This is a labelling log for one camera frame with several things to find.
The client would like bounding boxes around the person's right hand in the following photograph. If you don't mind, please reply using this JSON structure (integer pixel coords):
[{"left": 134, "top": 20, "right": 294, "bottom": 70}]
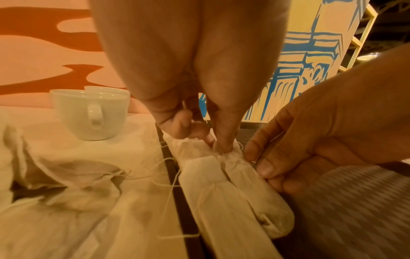
[{"left": 242, "top": 43, "right": 410, "bottom": 197}]

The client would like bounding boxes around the person's left hand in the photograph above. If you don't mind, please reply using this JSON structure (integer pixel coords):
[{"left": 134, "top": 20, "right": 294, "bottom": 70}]
[{"left": 88, "top": 0, "right": 293, "bottom": 154}]

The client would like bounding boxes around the dark brown tray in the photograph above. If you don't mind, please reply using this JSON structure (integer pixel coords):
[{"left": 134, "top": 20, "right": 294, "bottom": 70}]
[{"left": 155, "top": 121, "right": 410, "bottom": 259}]

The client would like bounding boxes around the pile of white tea bags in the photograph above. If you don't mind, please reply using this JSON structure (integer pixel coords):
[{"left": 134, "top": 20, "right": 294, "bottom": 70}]
[{"left": 0, "top": 113, "right": 129, "bottom": 259}]

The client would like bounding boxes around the small white cup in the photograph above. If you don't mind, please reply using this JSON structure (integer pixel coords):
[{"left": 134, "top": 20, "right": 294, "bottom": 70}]
[
  {"left": 50, "top": 88, "right": 132, "bottom": 142},
  {"left": 83, "top": 85, "right": 131, "bottom": 97}
]

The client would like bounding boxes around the wooden shelf frame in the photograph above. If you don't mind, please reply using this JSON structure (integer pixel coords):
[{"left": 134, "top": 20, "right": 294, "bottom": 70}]
[{"left": 336, "top": 0, "right": 380, "bottom": 72}]

